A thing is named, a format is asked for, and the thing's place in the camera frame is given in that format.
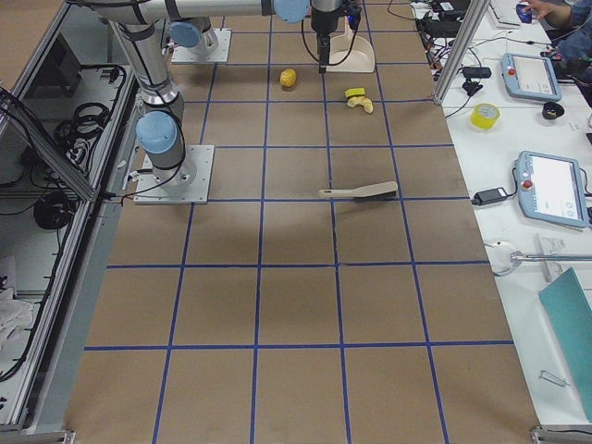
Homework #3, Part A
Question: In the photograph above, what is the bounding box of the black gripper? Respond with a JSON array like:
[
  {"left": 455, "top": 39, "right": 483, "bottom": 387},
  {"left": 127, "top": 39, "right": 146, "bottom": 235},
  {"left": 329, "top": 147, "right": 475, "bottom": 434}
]
[{"left": 311, "top": 0, "right": 340, "bottom": 74}]

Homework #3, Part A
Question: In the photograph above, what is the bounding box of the beige plastic dustpan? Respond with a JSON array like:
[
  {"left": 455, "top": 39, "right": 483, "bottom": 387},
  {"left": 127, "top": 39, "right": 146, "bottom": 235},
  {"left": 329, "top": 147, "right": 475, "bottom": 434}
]
[{"left": 327, "top": 19, "right": 376, "bottom": 73}]

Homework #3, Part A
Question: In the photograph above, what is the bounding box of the yellow potato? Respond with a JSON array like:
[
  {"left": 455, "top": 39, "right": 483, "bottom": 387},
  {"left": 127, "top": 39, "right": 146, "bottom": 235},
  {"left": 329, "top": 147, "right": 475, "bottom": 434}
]
[{"left": 279, "top": 68, "right": 297, "bottom": 89}]

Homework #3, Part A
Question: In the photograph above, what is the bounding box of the yellow green sponge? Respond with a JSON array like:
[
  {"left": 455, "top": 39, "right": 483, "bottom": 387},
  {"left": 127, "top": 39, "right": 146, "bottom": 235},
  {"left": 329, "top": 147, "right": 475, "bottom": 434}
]
[{"left": 344, "top": 88, "right": 365, "bottom": 99}]

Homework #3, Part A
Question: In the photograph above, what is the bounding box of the croissant bread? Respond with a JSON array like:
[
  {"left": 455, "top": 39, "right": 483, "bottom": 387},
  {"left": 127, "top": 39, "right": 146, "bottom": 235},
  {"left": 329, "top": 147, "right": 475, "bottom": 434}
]
[{"left": 347, "top": 96, "right": 374, "bottom": 114}]

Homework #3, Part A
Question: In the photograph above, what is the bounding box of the beige hand brush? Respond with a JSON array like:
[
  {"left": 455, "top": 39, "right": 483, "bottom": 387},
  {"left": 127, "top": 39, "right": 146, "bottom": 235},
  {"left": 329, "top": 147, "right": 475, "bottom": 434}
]
[{"left": 318, "top": 181, "right": 399, "bottom": 201}]

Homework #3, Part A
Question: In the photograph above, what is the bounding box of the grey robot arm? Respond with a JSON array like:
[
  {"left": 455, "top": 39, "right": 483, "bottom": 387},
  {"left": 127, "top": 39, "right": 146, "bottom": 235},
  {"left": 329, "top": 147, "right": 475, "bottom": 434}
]
[
  {"left": 166, "top": 1, "right": 348, "bottom": 73},
  {"left": 73, "top": 1, "right": 325, "bottom": 199}
]

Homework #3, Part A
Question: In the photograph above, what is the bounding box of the person hand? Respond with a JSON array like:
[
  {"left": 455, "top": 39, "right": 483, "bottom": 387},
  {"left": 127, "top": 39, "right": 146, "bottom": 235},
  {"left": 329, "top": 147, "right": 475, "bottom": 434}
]
[{"left": 527, "top": 0, "right": 562, "bottom": 19}]

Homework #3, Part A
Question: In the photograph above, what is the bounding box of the yellow tape roll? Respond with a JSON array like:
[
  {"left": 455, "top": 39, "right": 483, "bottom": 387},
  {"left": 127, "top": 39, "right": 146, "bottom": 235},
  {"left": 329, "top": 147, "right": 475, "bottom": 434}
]
[{"left": 470, "top": 103, "right": 500, "bottom": 130}]

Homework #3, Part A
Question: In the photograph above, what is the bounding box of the blue teach pendant far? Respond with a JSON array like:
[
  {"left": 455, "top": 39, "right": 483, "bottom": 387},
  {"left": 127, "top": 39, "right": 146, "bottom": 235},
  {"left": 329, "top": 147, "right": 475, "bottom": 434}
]
[{"left": 500, "top": 53, "right": 562, "bottom": 102}]

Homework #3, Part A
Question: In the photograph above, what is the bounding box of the blue teach pendant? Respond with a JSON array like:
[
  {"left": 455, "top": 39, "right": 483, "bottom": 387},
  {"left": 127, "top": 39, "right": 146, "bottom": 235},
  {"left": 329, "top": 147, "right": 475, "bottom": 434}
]
[
  {"left": 515, "top": 151, "right": 590, "bottom": 228},
  {"left": 500, "top": 53, "right": 562, "bottom": 102}
]

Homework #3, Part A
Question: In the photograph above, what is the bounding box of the black power adapter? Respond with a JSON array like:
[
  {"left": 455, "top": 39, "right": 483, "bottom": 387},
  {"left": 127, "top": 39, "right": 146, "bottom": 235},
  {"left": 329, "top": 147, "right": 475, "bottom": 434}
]
[{"left": 471, "top": 187, "right": 509, "bottom": 206}]

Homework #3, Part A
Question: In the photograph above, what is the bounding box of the blue teach pendant near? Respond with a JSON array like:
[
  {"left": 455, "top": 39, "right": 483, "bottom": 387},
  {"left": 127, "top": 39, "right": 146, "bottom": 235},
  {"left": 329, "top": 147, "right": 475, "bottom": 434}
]
[{"left": 515, "top": 151, "right": 590, "bottom": 228}]

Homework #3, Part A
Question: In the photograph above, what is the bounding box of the teal folder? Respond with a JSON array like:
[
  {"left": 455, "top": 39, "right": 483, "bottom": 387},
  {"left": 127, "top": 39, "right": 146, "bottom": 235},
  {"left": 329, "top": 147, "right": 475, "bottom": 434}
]
[{"left": 538, "top": 267, "right": 591, "bottom": 421}]

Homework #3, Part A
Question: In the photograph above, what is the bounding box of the white crumpled cloth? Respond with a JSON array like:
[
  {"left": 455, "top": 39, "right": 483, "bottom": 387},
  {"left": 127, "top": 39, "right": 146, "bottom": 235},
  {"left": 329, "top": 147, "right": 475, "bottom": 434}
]
[{"left": 0, "top": 256, "right": 34, "bottom": 343}]

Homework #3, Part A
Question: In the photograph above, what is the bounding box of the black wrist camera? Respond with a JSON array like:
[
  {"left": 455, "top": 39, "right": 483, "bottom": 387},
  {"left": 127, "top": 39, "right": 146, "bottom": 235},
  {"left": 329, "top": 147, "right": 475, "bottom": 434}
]
[{"left": 341, "top": 0, "right": 362, "bottom": 31}]

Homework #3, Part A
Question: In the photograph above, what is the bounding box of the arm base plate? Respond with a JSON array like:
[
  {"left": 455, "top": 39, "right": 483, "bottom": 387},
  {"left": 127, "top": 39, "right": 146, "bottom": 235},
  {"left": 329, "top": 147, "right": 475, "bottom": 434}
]
[
  {"left": 170, "top": 27, "right": 232, "bottom": 65},
  {"left": 132, "top": 144, "right": 215, "bottom": 204}
]

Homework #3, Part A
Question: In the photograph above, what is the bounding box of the aluminium frame post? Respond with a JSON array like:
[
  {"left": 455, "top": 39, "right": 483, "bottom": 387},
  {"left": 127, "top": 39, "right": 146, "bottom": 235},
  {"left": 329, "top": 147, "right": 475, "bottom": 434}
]
[{"left": 433, "top": 0, "right": 489, "bottom": 105}]

